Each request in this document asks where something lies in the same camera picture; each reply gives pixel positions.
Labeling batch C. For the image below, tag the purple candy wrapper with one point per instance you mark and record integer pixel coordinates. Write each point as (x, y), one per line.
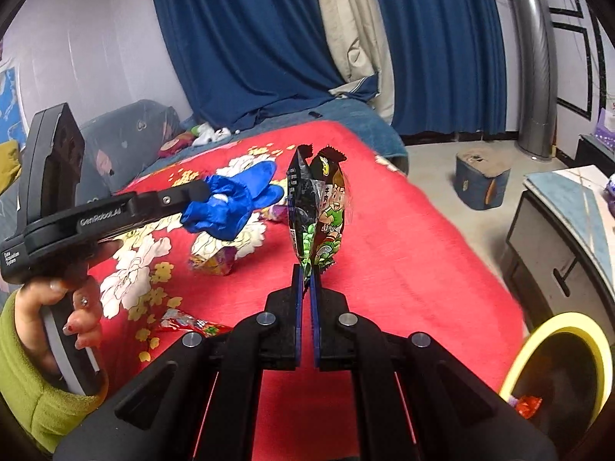
(275, 213)

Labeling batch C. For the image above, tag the beige curtain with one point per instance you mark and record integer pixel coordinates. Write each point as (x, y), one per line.
(350, 19)

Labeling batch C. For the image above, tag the dark cartoon snack packet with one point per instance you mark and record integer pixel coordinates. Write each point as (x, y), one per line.
(326, 211)

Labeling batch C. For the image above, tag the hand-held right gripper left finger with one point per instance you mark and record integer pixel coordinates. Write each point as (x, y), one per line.
(300, 297)

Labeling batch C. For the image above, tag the person's left forearm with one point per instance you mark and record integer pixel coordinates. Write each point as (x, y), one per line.
(29, 408)

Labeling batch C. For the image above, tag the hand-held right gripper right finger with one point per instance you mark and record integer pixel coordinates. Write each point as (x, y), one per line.
(314, 302)

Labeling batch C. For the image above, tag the blue plastic bag bundle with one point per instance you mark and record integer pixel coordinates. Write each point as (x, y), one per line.
(226, 206)

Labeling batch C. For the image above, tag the blue wall poster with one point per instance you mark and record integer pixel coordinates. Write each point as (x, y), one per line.
(9, 105)

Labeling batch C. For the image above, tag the purple yellow snack packet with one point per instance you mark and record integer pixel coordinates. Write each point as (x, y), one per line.
(211, 261)

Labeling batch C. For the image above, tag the yellow-rimmed trash bin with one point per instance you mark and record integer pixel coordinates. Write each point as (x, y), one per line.
(528, 341)

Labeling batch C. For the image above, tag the red foil wrapper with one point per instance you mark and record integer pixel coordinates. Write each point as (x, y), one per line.
(529, 404)

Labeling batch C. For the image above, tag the silver tower air conditioner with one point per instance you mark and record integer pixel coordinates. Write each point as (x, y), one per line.
(533, 57)

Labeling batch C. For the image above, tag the white plush toy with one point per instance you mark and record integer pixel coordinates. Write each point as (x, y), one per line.
(206, 135)

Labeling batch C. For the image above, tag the grey marble-top cabinet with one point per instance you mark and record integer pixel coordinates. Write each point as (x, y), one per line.
(543, 249)

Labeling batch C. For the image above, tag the blue bed sheet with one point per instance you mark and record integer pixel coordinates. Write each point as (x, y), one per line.
(365, 125)

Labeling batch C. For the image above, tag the blue cardboard box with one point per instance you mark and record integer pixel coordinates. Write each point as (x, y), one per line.
(475, 187)

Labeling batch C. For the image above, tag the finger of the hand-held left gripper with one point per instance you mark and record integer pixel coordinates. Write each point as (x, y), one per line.
(163, 199)

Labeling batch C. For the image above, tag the red floral blanket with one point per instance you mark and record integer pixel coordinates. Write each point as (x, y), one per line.
(408, 259)

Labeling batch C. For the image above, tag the wide blue curtain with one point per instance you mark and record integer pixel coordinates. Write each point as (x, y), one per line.
(240, 33)

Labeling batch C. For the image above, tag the red printed snack wrapper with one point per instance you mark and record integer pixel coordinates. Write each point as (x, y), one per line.
(192, 321)

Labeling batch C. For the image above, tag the narrow blue curtain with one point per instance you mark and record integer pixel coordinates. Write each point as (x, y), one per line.
(442, 43)

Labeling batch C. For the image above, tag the black television stand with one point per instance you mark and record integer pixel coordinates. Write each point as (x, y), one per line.
(593, 156)

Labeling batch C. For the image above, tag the grey floral pillow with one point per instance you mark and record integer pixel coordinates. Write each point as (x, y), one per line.
(125, 149)

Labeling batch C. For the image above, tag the purple tissue box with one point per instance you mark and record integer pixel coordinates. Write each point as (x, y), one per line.
(606, 127)

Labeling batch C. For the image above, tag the person's left hand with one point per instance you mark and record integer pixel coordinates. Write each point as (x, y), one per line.
(31, 326)

